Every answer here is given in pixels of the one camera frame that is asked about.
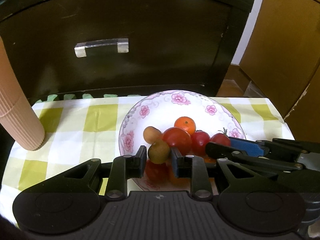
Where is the red cherry tomato with stem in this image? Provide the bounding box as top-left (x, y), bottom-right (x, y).
top-left (209, 128), bottom-right (231, 146)

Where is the large red tomato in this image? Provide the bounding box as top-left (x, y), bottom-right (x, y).
top-left (162, 127), bottom-right (192, 155)

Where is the brown longan cluster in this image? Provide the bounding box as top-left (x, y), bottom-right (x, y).
top-left (148, 139), bottom-right (170, 164)

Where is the orange tangerine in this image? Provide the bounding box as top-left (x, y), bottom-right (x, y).
top-left (174, 116), bottom-right (196, 135)
top-left (203, 155), bottom-right (216, 164)

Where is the tan longan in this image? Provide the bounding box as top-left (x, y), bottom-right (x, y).
top-left (143, 126), bottom-right (162, 144)

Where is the white floral ceramic plate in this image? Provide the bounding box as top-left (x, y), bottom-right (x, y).
top-left (118, 89), bottom-right (247, 192)

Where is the brown wooden wardrobe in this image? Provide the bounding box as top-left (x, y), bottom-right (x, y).
top-left (240, 0), bottom-right (319, 142)

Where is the pink ribbed cylindrical case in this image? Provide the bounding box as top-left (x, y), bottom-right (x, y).
top-left (1, 42), bottom-right (45, 151)

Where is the dark wooden drawer cabinet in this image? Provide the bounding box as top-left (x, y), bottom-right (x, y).
top-left (1, 0), bottom-right (254, 102)

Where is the silver drawer handle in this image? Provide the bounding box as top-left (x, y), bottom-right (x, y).
top-left (74, 38), bottom-right (129, 58)

